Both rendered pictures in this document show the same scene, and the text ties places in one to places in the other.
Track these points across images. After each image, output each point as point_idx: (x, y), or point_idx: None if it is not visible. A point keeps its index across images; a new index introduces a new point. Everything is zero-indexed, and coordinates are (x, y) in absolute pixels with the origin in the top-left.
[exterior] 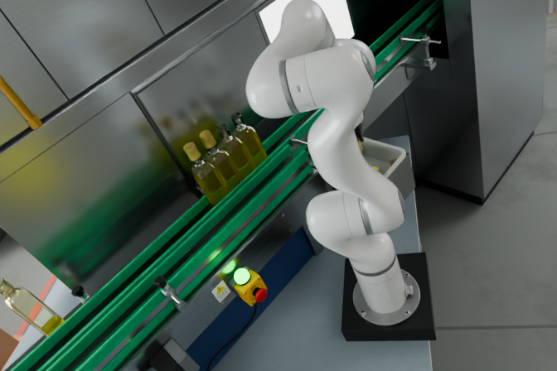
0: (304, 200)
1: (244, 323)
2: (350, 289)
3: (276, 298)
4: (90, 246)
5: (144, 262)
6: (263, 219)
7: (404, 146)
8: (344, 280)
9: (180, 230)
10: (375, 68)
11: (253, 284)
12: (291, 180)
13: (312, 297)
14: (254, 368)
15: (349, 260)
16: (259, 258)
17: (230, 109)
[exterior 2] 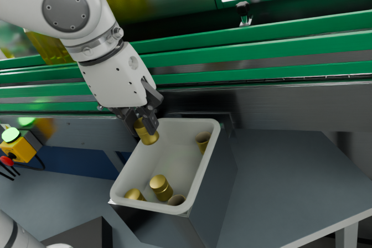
0: (99, 131)
1: (52, 166)
2: (60, 239)
3: (83, 177)
4: (7, 31)
5: (13, 67)
6: (54, 110)
7: (353, 206)
8: (72, 228)
9: (39, 65)
10: (32, 20)
11: (6, 148)
12: (86, 101)
13: (80, 207)
14: (22, 196)
15: (98, 221)
16: (46, 137)
17: None
